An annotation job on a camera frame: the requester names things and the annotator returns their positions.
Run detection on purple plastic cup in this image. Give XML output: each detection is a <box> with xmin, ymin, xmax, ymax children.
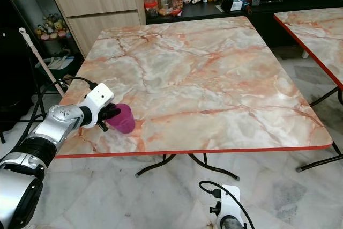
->
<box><xmin>107</xmin><ymin>104</ymin><xmax>136</xmax><ymax>135</ymax></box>

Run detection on large marble pattern folding table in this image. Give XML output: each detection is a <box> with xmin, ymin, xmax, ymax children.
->
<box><xmin>56</xmin><ymin>16</ymin><xmax>343</xmax><ymax>182</ymax></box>

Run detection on white mop stick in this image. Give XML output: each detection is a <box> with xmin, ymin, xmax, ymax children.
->
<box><xmin>18</xmin><ymin>27</ymin><xmax>66</xmax><ymax>97</ymax></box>

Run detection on light wooden drawer cabinet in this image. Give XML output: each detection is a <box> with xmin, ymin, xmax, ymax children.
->
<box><xmin>53</xmin><ymin>0</ymin><xmax>147</xmax><ymax>59</ymax></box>

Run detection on black chair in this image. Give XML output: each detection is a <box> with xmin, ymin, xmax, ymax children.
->
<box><xmin>0</xmin><ymin>27</ymin><xmax>41</xmax><ymax>145</ymax></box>

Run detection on small plush toys group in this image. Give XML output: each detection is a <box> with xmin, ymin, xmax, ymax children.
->
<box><xmin>35</xmin><ymin>13</ymin><xmax>71</xmax><ymax>42</ymax></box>

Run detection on short red lid jar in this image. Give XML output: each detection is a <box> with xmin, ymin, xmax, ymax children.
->
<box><xmin>144</xmin><ymin>0</ymin><xmax>159</xmax><ymax>18</ymax></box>

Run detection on black glass display shelf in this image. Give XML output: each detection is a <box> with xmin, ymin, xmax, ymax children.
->
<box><xmin>0</xmin><ymin>0</ymin><xmax>81</xmax><ymax>133</ymax></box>

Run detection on black tissue box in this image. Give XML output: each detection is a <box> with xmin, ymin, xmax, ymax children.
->
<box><xmin>222</xmin><ymin>0</ymin><xmax>245</xmax><ymax>12</ymax></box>

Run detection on black low tv console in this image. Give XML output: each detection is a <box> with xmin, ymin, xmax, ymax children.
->
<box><xmin>145</xmin><ymin>0</ymin><xmax>343</xmax><ymax>48</ymax></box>

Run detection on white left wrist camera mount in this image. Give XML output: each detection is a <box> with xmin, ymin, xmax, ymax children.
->
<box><xmin>83</xmin><ymin>84</ymin><xmax>115</xmax><ymax>128</ymax></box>

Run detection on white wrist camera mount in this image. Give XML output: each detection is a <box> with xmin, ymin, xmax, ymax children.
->
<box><xmin>216</xmin><ymin>185</ymin><xmax>242</xmax><ymax>220</ymax></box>
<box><xmin>83</xmin><ymin>84</ymin><xmax>115</xmax><ymax>128</ymax></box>

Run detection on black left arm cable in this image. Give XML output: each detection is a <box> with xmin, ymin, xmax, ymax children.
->
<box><xmin>39</xmin><ymin>76</ymin><xmax>99</xmax><ymax>128</ymax></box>

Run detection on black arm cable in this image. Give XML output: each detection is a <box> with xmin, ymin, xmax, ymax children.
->
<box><xmin>198</xmin><ymin>180</ymin><xmax>256</xmax><ymax>229</ymax></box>
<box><xmin>39</xmin><ymin>76</ymin><xmax>99</xmax><ymax>128</ymax></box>

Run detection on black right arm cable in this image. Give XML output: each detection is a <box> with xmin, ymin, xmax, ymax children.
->
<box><xmin>198</xmin><ymin>180</ymin><xmax>256</xmax><ymax>229</ymax></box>

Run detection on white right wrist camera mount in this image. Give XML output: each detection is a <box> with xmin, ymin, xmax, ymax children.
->
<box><xmin>216</xmin><ymin>185</ymin><xmax>242</xmax><ymax>220</ymax></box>

